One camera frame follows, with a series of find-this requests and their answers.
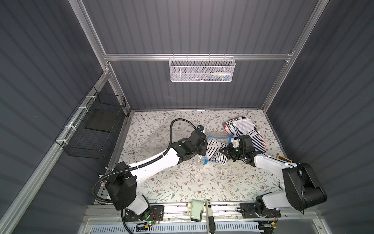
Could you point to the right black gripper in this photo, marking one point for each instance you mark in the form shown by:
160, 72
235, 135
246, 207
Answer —
233, 150

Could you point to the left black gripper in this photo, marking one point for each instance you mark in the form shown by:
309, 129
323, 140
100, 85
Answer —
203, 146

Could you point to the black striped garment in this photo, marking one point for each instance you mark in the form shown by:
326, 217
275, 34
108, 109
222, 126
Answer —
213, 153

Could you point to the navy striped garment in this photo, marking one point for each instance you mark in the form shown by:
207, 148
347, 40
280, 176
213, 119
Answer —
248, 131

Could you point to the clear vacuum bag blue zipper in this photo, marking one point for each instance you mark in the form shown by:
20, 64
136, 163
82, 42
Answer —
185, 149

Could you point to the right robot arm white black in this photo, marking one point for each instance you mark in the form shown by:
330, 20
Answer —
300, 188

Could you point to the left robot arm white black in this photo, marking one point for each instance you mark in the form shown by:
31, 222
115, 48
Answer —
123, 181

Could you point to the yellow calculator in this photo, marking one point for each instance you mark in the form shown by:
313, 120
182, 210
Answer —
284, 158

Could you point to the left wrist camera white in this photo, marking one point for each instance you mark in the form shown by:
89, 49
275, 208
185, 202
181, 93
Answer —
200, 128

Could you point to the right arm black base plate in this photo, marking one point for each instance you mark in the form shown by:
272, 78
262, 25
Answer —
257, 210

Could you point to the pale green box on rail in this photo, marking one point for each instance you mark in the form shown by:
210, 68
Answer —
196, 210

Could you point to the white wire wall basket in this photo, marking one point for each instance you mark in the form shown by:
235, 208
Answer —
198, 69

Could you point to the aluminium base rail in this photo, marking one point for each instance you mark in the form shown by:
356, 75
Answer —
104, 219

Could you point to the black handle on rail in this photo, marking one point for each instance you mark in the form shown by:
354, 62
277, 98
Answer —
211, 228

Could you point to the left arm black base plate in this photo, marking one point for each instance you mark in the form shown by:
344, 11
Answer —
154, 213

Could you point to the black wire wall basket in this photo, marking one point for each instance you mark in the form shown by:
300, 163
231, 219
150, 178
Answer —
95, 128

